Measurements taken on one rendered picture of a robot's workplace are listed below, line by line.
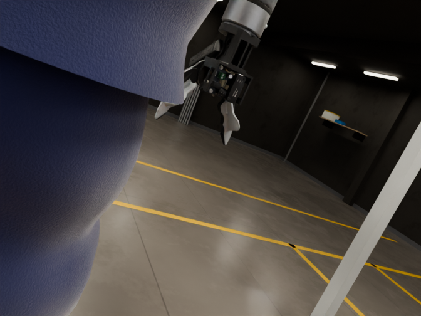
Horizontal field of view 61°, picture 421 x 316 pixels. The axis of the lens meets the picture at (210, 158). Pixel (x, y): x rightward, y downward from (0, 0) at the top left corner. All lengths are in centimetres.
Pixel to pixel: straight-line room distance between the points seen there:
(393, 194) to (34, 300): 309
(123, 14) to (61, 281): 16
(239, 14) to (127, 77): 48
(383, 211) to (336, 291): 79
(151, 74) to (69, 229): 10
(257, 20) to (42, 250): 51
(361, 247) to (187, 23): 315
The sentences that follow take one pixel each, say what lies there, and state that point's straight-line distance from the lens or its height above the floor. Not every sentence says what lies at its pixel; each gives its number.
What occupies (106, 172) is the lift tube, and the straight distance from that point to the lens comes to 20.
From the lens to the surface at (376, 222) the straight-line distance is 325.
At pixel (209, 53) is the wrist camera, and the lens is 67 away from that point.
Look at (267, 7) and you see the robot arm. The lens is 65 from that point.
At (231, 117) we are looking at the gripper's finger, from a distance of 68.
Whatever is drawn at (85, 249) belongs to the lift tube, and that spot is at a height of 148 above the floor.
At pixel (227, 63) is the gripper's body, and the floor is 166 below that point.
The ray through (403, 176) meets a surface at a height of 159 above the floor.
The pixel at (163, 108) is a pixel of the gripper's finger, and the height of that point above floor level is 155.
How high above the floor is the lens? 162
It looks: 11 degrees down
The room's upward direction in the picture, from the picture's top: 25 degrees clockwise
